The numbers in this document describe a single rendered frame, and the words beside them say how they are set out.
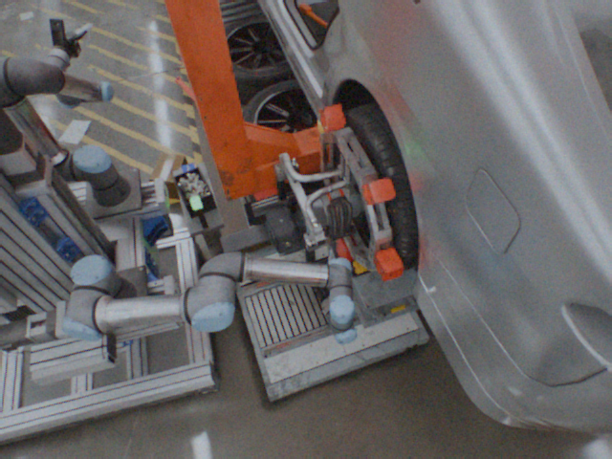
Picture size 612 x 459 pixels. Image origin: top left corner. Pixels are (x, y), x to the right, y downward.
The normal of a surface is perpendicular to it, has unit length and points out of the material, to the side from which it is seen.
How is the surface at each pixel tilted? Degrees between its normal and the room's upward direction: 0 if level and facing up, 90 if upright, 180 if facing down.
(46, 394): 0
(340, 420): 0
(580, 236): 59
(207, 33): 90
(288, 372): 0
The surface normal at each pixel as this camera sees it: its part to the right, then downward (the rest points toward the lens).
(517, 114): -0.75, -0.04
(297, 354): -0.04, -0.55
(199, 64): 0.34, 0.78
